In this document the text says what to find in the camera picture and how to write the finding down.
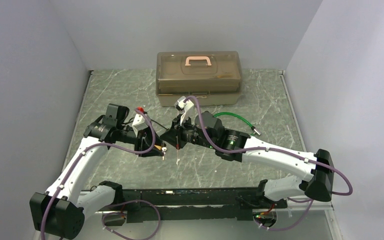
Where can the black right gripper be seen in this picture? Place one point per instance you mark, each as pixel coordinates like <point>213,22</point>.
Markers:
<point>174,136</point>

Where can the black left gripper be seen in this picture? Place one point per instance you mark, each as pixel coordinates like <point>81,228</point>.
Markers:
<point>144,141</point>

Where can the green cable lock loop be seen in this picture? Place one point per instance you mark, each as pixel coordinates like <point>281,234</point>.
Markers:
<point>253,128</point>

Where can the brass padlock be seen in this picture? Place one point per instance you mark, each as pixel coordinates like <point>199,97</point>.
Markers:
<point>158,147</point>

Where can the black cable lock loop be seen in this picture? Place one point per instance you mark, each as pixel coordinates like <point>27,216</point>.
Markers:
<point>155,123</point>

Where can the silver padlock key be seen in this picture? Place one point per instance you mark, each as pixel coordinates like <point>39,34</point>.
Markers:
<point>163,150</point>

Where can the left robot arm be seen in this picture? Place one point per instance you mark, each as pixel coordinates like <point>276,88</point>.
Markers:
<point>62,210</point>

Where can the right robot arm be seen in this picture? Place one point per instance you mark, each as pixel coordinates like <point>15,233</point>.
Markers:
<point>311,174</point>

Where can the translucent brown plastic toolbox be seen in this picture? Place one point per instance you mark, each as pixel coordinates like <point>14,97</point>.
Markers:
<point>214,77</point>

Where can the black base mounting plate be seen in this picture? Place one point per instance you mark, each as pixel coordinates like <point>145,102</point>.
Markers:
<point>239,203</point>

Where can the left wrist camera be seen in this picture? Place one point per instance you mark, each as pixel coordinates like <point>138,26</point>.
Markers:
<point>139,122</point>

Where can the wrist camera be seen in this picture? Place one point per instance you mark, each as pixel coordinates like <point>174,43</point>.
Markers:
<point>186,107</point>
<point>139,122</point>

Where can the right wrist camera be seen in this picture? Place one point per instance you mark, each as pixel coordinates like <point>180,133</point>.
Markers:
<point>186,107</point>

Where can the aluminium extrusion rail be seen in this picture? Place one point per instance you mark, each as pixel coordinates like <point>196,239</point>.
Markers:
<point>300,205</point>

